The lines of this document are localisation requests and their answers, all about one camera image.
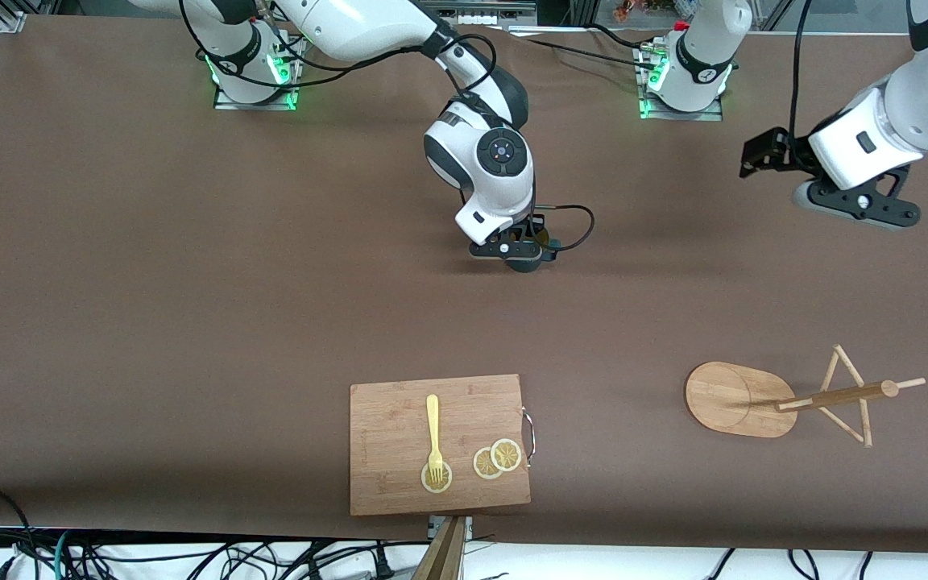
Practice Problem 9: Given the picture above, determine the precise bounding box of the teal cup yellow inside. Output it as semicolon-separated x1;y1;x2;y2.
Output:
510;228;551;274

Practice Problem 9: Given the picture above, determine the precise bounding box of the metal bracket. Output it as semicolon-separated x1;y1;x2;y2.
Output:
428;516;474;542

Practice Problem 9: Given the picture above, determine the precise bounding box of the white power strip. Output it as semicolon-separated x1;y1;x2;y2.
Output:
432;0;539;25

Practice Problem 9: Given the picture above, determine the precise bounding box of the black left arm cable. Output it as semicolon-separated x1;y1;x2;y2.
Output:
788;0;815;154

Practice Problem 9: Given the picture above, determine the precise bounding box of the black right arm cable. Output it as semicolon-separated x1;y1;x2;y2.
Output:
178;0;595;252

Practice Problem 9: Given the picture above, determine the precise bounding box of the wooden cutting board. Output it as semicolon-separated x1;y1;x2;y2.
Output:
349;373;536;517

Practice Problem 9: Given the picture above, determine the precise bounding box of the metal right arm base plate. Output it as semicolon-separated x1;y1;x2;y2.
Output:
214;36;304;111

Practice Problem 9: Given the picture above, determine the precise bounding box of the black table cable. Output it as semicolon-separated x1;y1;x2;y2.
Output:
587;23;654;53
504;28;658;73

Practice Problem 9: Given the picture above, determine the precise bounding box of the lemon slice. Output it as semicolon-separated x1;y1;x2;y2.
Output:
473;446;505;481
420;459;454;495
490;438;523;473

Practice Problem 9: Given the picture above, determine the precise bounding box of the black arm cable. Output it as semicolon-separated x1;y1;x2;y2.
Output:
788;0;815;154
178;0;595;252

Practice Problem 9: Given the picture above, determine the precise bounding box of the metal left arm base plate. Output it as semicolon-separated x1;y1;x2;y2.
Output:
637;40;724;122

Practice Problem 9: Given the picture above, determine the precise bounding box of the wooden beam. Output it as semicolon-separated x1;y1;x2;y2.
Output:
412;516;466;580

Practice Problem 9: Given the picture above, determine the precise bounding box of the wooden cup rack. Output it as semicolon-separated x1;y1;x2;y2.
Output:
685;345;927;449

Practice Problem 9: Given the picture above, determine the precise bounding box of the yellow plastic fork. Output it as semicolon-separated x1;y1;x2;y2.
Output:
425;394;445;486

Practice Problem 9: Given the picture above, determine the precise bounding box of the orange plastic toy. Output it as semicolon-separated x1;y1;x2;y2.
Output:
613;0;674;21

